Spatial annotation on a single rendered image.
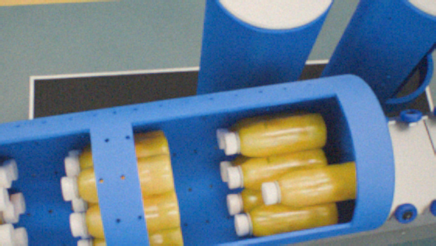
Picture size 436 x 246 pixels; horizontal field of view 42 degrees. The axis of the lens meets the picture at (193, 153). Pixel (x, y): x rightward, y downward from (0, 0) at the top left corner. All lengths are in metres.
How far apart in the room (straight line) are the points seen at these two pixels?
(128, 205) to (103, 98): 1.29
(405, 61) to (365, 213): 0.62
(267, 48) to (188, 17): 1.20
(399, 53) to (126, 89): 1.05
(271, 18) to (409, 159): 0.42
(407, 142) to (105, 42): 1.45
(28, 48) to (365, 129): 1.75
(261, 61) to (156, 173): 0.51
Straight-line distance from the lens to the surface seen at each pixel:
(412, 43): 1.45
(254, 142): 1.01
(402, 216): 1.21
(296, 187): 0.99
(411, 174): 1.29
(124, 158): 0.88
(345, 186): 1.02
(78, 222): 0.98
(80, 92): 2.15
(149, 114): 0.93
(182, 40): 2.41
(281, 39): 1.27
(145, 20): 2.46
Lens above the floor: 2.05
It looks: 70 degrees down
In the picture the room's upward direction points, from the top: 6 degrees clockwise
